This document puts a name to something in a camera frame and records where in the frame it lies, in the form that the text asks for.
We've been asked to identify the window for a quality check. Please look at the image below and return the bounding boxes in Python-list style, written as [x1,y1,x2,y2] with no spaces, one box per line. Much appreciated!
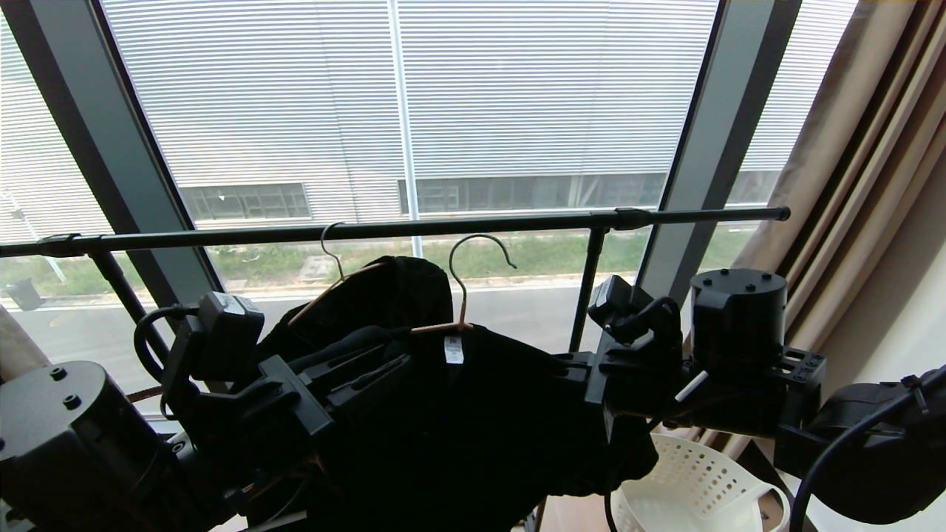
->
[0,0,862,415]

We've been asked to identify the brown curtain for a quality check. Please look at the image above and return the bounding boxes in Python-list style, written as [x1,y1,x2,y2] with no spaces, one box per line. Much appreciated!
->
[695,0,946,463]
[0,304,49,381]

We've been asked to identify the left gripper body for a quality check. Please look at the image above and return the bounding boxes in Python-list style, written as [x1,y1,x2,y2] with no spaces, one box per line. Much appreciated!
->
[170,355,335,475]

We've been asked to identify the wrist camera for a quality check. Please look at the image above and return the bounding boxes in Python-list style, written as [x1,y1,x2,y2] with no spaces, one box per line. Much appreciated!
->
[164,291,266,403]
[588,274,682,349]

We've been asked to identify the black shorts with white stripes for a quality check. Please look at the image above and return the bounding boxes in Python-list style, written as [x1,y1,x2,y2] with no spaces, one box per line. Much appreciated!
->
[250,255,455,370]

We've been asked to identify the black garment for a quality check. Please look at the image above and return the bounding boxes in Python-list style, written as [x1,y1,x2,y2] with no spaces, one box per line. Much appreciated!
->
[292,323,660,532]

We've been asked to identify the black cable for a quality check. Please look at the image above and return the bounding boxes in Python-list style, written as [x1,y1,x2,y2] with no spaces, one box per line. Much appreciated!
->
[133,304,202,386]
[603,366,946,532]

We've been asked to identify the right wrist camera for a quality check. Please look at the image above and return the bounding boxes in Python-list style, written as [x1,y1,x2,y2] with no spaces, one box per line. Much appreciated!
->
[588,274,682,349]

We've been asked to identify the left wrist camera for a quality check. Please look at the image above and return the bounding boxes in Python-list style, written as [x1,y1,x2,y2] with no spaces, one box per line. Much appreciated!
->
[164,291,266,403]

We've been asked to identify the white laundry basket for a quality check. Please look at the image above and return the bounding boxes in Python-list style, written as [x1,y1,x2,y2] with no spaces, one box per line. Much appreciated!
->
[608,432,792,532]

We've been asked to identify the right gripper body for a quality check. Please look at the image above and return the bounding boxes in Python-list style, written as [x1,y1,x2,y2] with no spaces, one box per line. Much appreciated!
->
[584,331,688,438]

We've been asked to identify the pink clothes hanger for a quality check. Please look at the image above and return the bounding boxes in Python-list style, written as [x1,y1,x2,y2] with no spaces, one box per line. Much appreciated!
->
[287,222,394,327]
[409,233,519,338]

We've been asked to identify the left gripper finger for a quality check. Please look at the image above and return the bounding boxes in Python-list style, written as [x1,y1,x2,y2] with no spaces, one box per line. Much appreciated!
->
[324,353,412,412]

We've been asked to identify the black clothes rack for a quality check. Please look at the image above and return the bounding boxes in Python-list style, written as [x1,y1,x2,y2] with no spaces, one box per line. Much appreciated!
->
[0,206,792,532]

